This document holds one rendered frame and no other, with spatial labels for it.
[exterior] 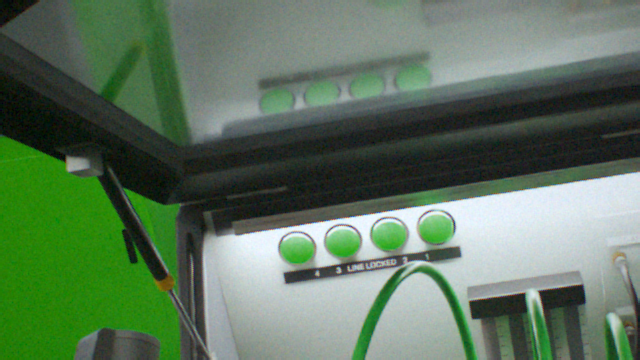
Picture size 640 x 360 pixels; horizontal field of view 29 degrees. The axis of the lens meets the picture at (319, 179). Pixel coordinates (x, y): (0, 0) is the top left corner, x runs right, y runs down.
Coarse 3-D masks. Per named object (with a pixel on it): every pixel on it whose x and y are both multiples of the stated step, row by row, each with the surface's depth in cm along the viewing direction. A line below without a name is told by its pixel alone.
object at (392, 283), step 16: (400, 272) 134; (416, 272) 138; (432, 272) 142; (384, 288) 131; (448, 288) 146; (384, 304) 130; (448, 304) 148; (368, 320) 128; (464, 320) 150; (368, 336) 127; (464, 336) 151; (464, 352) 153
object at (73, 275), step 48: (0, 144) 388; (0, 192) 394; (48, 192) 392; (96, 192) 390; (0, 240) 400; (48, 240) 399; (96, 240) 397; (0, 288) 407; (48, 288) 405; (96, 288) 403; (144, 288) 402; (0, 336) 414; (48, 336) 412
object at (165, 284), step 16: (96, 176) 124; (112, 176) 125; (112, 192) 126; (128, 208) 128; (128, 224) 130; (144, 240) 132; (144, 256) 133; (160, 256) 135; (160, 272) 136; (160, 288) 138; (176, 304) 140; (192, 336) 145; (208, 352) 148
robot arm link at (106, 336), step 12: (96, 336) 106; (108, 336) 106; (120, 336) 107; (132, 336) 107; (144, 336) 107; (84, 348) 107; (96, 348) 105; (108, 348) 106; (120, 348) 106; (132, 348) 106; (144, 348) 107; (156, 348) 108
